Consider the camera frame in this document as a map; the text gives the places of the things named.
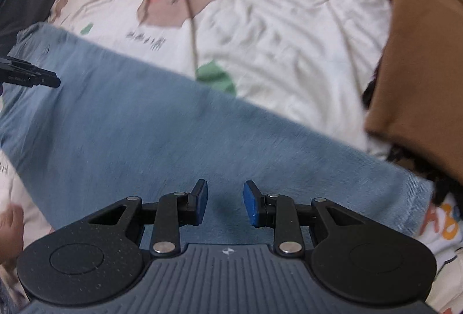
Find blue-grey denim pants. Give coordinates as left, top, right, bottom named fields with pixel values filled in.
left=1, top=24, right=432, bottom=244

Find person's left hand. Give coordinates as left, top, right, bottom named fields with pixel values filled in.
left=0, top=203, right=24, bottom=264

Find cream bear-print quilt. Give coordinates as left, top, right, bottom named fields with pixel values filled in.
left=1, top=0, right=462, bottom=313

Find brown suede cushion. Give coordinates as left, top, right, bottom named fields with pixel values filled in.
left=365, top=0, right=462, bottom=181

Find black white patterned blanket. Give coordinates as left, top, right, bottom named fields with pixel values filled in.
left=363, top=57, right=462, bottom=205

